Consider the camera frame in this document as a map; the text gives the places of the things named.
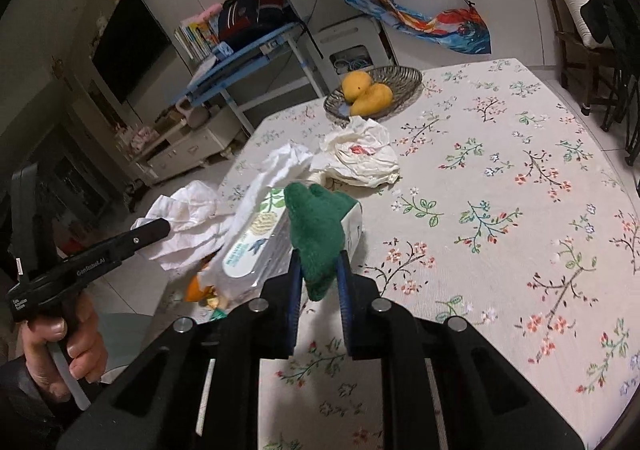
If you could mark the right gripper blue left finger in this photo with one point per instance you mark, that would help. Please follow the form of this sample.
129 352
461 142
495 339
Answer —
295 285

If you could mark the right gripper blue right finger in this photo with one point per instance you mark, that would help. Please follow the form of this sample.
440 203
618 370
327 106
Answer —
344 288

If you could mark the wet wipes pack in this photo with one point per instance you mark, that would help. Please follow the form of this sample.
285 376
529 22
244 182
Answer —
257 252

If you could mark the green felt cloth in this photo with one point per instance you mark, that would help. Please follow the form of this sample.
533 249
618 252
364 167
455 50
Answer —
323 224

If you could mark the white tissue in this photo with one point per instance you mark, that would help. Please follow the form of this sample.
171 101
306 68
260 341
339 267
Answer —
198 221

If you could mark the red orange snack wrapper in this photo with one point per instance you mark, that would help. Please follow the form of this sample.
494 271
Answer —
207 297

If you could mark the white paper towel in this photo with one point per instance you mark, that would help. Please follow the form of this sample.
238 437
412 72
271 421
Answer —
282 166

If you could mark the left hand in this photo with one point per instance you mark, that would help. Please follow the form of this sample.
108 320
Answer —
77 336

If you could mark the cream drawer cabinet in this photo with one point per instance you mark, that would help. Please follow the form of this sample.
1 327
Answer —
181 148

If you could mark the floral tablecloth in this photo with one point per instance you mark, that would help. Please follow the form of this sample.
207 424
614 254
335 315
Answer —
507 214

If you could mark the yellow mango near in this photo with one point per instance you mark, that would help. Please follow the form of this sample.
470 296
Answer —
376 99

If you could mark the yellow mango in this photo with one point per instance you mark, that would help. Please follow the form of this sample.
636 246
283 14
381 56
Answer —
354 84
376 99

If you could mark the yellow mango far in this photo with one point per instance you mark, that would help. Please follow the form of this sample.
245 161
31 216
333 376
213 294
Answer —
354 84

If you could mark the blue study desk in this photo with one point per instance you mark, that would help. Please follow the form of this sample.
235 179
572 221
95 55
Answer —
214 78

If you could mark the white plastic stool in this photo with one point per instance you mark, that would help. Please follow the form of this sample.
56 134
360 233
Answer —
357 43

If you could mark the black television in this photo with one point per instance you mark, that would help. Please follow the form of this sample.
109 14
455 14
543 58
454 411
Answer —
130 45

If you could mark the row of books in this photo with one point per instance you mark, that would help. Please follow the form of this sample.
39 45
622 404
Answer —
198 35

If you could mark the colourful painted fabric bag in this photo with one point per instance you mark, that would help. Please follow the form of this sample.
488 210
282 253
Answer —
461 30

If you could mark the black striped backpack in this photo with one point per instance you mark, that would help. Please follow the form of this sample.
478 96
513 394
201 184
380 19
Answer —
242 22

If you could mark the wooden chair with cushion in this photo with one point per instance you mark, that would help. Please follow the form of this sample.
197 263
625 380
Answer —
580 56

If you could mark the black folded chairs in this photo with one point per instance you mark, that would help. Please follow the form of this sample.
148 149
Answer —
616 21

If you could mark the woven wire fruit basket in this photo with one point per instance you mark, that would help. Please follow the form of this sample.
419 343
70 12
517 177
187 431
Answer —
405 83

